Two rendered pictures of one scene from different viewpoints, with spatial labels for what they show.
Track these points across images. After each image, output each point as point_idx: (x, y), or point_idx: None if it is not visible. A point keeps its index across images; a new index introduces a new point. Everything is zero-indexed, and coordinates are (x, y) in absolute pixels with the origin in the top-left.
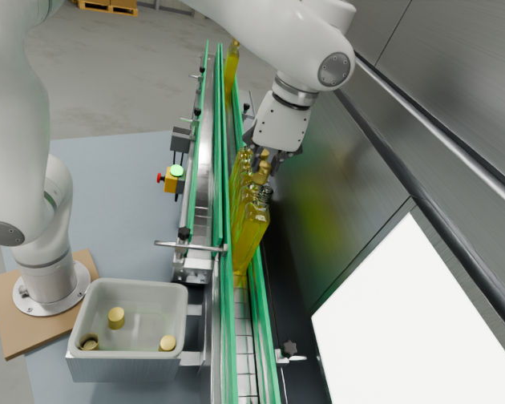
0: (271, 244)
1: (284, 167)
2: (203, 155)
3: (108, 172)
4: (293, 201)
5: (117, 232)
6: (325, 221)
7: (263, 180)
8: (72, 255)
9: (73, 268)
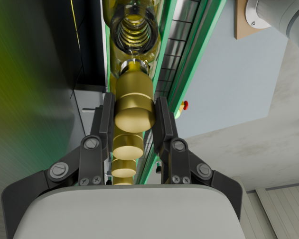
0: (67, 23)
1: (62, 130)
2: (150, 130)
3: (201, 109)
4: (33, 59)
5: (208, 57)
6: None
7: (131, 80)
8: (249, 32)
9: (274, 6)
